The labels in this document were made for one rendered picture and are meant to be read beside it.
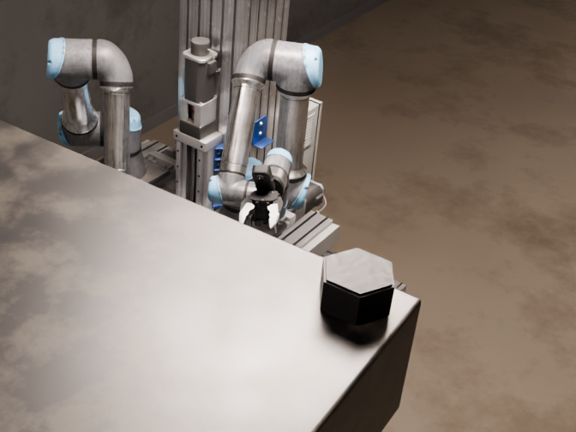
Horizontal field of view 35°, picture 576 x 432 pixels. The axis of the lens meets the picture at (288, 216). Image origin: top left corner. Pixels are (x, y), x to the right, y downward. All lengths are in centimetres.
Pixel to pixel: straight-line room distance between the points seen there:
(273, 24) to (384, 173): 250
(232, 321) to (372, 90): 517
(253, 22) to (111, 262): 174
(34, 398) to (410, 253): 379
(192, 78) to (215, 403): 197
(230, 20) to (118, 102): 42
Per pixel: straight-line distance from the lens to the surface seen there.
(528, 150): 586
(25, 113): 479
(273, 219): 226
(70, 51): 273
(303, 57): 260
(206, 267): 121
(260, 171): 229
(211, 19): 292
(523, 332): 441
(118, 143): 275
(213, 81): 294
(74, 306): 115
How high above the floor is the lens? 275
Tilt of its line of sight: 34 degrees down
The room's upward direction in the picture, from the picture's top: 6 degrees clockwise
